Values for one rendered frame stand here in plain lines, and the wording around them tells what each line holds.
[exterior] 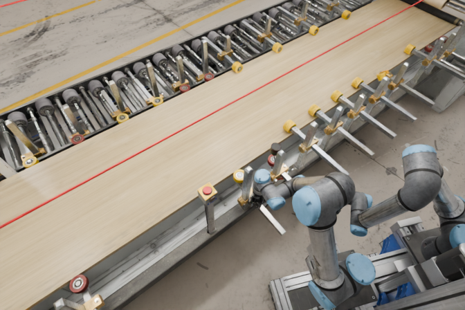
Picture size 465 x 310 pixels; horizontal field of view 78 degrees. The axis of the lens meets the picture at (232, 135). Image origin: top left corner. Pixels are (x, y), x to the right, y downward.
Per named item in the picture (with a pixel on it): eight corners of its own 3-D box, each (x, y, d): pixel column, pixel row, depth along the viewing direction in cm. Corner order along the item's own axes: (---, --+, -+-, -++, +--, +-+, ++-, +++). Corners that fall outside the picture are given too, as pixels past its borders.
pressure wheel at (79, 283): (75, 294, 144) (65, 290, 135) (83, 277, 149) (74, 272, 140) (90, 297, 144) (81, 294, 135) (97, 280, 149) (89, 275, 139)
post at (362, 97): (343, 138, 229) (367, 95, 191) (340, 140, 227) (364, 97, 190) (340, 135, 231) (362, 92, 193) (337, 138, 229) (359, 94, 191)
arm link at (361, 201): (367, 219, 142) (344, 212, 144) (367, 198, 149) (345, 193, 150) (374, 212, 136) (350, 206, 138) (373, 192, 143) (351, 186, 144)
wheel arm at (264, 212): (285, 233, 167) (286, 230, 164) (281, 236, 166) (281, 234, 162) (239, 180, 188) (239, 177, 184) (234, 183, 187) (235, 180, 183)
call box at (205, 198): (218, 199, 141) (217, 192, 134) (206, 207, 138) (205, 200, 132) (210, 189, 144) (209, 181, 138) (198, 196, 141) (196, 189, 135)
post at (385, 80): (364, 122, 237) (390, 77, 199) (361, 124, 235) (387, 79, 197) (360, 120, 238) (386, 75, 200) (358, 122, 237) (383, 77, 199)
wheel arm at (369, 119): (394, 137, 194) (397, 133, 191) (391, 140, 193) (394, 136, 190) (337, 95, 218) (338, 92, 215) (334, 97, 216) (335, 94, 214)
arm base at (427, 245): (461, 266, 134) (476, 260, 126) (434, 274, 131) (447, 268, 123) (440, 234, 143) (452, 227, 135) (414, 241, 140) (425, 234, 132)
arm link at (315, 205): (358, 299, 111) (345, 183, 91) (328, 321, 107) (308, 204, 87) (335, 278, 122) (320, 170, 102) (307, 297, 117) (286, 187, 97)
